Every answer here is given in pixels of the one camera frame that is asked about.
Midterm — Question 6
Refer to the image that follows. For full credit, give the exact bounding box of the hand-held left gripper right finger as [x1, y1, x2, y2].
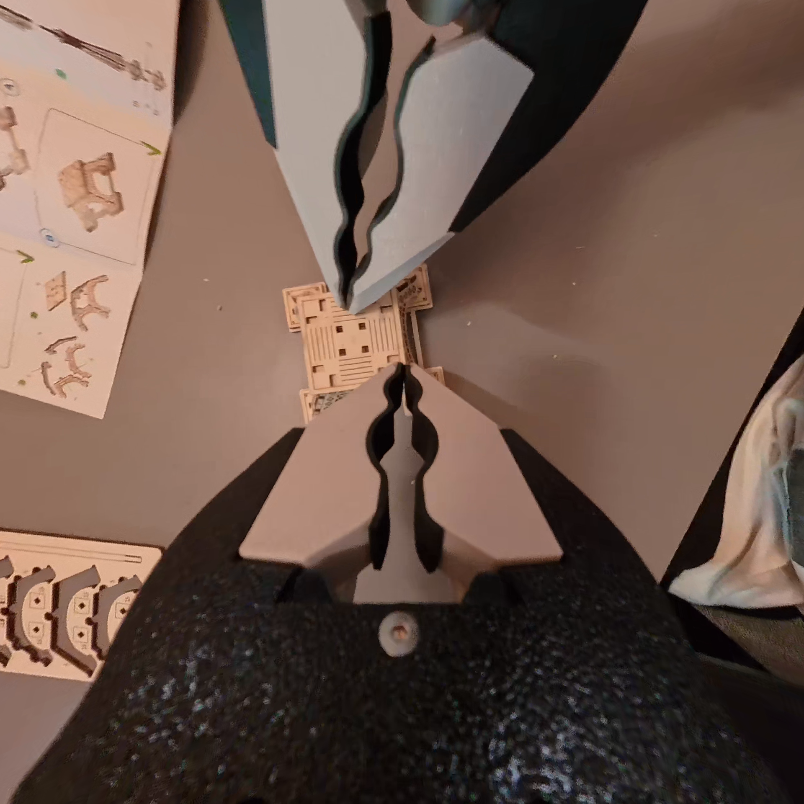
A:
[404, 364, 564, 598]

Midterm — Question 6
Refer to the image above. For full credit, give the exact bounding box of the paper instruction sheet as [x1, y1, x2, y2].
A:
[0, 0, 182, 420]

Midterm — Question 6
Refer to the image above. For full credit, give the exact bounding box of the wooden tower model base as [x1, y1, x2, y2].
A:
[283, 264, 447, 425]

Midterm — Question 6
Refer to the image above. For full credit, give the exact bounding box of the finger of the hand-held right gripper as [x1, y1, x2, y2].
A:
[263, 0, 393, 310]
[347, 33, 536, 316]

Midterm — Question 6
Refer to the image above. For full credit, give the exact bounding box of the white cloth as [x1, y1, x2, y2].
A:
[667, 355, 804, 688]

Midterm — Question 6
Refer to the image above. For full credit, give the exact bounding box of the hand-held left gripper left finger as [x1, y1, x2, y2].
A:
[237, 362, 404, 604]

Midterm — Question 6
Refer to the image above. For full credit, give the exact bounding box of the wooden parts sheet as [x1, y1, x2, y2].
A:
[0, 529, 165, 683]

